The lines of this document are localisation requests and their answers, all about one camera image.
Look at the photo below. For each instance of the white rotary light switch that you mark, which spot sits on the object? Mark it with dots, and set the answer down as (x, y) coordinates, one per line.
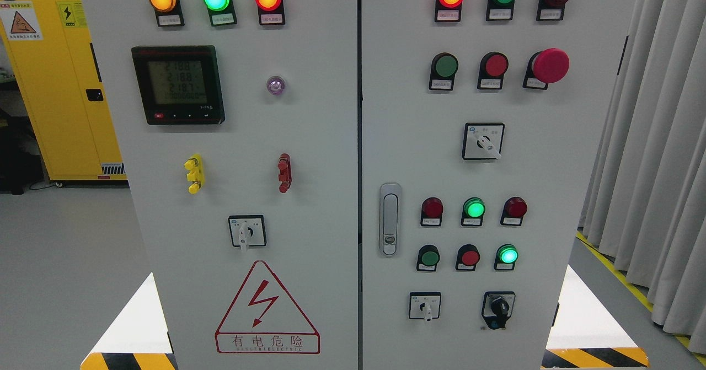
(247, 231)

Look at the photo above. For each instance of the amber indicator light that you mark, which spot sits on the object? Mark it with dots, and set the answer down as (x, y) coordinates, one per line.
(168, 12)

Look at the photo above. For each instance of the dark red indicator left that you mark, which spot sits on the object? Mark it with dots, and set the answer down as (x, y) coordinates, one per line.
(431, 214)

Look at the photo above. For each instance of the dark red indicator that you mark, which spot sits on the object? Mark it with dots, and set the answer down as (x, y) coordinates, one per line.
(431, 214)
(513, 212)

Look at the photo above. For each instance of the green push button lower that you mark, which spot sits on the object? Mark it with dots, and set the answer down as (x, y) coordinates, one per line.
(428, 258)

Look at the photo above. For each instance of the small clear lamp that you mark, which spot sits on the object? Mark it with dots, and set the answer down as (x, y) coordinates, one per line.
(276, 85)

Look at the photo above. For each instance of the green lit indicator middle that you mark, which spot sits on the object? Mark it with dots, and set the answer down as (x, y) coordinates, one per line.
(473, 211)

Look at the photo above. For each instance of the grey left cabinet door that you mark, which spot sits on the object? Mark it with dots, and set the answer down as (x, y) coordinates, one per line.
(311, 229)

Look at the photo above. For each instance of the grey cabinet door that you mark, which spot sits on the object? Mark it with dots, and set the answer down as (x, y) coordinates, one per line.
(412, 136)
(311, 229)

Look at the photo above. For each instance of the green push button upper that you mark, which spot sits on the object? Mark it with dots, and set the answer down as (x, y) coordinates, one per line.
(443, 71)

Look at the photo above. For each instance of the red push button lower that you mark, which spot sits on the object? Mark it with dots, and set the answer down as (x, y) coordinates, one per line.
(468, 257)

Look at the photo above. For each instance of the red push button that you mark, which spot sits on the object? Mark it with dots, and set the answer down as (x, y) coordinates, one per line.
(468, 257)
(492, 69)

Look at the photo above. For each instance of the grey right cabinet door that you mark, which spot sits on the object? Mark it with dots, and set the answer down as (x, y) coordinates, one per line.
(412, 136)

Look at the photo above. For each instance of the dark red indicator right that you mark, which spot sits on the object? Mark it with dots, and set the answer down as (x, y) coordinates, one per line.
(513, 212)

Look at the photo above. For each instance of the red electric danger sticker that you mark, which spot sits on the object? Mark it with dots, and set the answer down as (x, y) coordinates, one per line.
(264, 318)

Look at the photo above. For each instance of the green lit push button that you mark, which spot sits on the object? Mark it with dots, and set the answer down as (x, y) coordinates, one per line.
(506, 257)

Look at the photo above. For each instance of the red push button upper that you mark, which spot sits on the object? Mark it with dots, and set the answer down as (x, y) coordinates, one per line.
(492, 69)

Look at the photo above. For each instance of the black digital power meter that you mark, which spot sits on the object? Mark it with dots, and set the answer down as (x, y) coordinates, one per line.
(179, 85)

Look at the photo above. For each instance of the red indicator light top left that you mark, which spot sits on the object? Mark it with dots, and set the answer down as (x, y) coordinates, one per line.
(271, 12)

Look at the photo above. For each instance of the red lit indicator right door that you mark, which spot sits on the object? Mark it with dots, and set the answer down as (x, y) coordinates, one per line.
(448, 11)

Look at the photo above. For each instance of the green indicator light top left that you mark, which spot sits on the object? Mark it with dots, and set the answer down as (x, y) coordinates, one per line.
(221, 12)

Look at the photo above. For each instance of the red emergency stop button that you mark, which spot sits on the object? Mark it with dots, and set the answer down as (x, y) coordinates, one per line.
(546, 67)

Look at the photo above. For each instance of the white platform left hazard stripe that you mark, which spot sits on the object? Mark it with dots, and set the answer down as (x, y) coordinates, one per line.
(137, 338)

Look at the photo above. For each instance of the white platform hazard stripe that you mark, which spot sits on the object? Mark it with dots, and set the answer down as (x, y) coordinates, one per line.
(586, 336)
(137, 338)

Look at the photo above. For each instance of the white platform right hazard stripe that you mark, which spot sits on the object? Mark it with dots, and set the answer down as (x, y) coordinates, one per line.
(586, 336)

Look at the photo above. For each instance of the grey curtain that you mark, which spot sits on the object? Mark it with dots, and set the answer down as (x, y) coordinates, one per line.
(645, 204)

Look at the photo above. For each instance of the yellow safety cabinet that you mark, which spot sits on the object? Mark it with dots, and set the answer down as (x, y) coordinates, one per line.
(50, 49)

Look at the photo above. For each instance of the silver door handle lock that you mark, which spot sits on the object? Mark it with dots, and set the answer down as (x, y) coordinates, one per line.
(389, 194)

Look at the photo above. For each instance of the red terminal post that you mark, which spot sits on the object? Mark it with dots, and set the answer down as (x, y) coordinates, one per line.
(285, 172)

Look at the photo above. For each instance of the white selector switch upper right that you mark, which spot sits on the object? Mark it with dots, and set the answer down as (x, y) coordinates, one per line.
(482, 141)

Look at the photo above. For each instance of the white selector switch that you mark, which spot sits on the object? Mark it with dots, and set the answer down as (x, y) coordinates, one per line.
(424, 306)
(482, 141)

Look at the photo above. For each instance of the white selector switch lower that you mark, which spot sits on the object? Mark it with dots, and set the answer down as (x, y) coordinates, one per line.
(424, 306)

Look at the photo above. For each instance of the yellow terminal post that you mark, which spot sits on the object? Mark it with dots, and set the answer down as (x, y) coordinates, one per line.
(195, 173)

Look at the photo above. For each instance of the black knob selector switch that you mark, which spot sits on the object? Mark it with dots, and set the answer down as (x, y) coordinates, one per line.
(497, 308)

